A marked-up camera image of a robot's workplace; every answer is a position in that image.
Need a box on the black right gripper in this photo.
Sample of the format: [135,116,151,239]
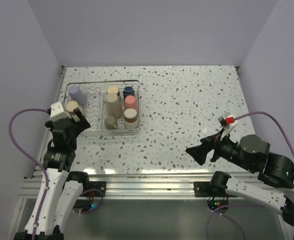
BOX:
[185,126,255,172]

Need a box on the steel wire dish rack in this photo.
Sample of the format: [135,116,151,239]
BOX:
[62,79,141,138]

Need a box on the small olive handled cup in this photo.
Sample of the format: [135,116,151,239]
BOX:
[105,116,118,130]

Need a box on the beige plastic cup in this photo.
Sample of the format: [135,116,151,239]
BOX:
[106,93,123,118]

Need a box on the pink plastic cup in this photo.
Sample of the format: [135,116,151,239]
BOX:
[124,95,139,112]

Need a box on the dark blue ceramic mug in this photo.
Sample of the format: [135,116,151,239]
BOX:
[123,86,135,99]

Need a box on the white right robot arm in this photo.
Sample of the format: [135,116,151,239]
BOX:
[186,132,294,227]

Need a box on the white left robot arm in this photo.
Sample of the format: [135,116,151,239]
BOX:
[9,106,91,240]

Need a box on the lilac plastic cup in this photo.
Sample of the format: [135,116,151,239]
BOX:
[68,85,87,106]

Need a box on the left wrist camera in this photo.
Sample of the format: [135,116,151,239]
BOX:
[50,101,71,122]

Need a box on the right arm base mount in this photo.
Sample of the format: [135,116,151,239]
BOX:
[193,181,236,198]

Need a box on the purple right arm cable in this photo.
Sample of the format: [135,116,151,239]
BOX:
[205,111,294,240]

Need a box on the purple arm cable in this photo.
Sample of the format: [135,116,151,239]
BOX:
[205,111,294,240]
[8,108,52,236]

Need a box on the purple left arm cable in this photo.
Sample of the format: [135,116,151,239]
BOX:
[8,108,52,236]

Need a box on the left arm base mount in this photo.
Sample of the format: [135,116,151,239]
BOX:
[84,180,107,197]

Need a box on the aluminium rail table edge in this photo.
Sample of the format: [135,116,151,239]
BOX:
[19,172,280,200]

